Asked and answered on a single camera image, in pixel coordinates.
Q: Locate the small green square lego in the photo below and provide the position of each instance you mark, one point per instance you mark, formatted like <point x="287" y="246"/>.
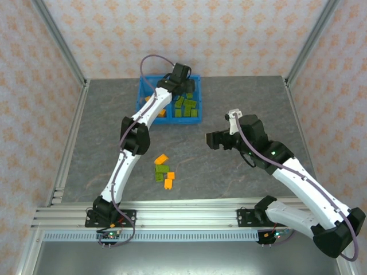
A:
<point x="189" y="95"/>

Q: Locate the green lego brick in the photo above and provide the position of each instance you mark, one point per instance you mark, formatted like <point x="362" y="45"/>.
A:
<point x="178" y="113"/>
<point x="162" y="169"/>
<point x="186" y="113"/>
<point x="189" y="103"/>
<point x="179" y="102"/>
<point x="158" y="178"/>

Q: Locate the green lego plate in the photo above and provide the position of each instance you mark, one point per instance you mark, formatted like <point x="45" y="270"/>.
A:
<point x="194" y="113"/>

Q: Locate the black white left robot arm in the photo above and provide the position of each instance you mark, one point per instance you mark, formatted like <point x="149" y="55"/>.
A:
<point x="126" y="172"/>

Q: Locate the blue plastic bin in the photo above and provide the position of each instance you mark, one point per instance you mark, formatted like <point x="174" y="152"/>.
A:
<point x="164" y="121"/>
<point x="186" y="121"/>

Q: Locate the orange sloped lego brick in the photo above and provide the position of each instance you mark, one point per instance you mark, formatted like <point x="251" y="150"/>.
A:
<point x="161" y="159"/>

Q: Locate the small controller circuit board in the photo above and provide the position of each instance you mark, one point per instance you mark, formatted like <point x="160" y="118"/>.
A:
<point x="269" y="239"/>
<point x="110" y="235"/>

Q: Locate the grey metal panel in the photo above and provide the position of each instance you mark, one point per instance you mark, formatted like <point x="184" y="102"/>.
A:
<point x="186" y="259"/>

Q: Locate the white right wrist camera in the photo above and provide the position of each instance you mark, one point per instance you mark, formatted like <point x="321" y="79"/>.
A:
<point x="231" y="111"/>

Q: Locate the aluminium table side rail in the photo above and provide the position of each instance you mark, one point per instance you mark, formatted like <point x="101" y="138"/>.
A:
<point x="293" y="100"/>
<point x="81" y="100"/>

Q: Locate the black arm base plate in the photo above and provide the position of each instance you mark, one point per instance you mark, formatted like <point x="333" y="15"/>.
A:
<point x="129" y="217"/>
<point x="243" y="217"/>

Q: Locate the aluminium mounting rail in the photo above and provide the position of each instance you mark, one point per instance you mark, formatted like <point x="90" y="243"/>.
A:
<point x="186" y="217"/>

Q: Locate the aluminium frame post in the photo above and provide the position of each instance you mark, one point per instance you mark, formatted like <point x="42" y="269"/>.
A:
<point x="312" y="40"/>
<point x="60" y="40"/>
<point x="28" y="255"/>
<point x="349" y="269"/>

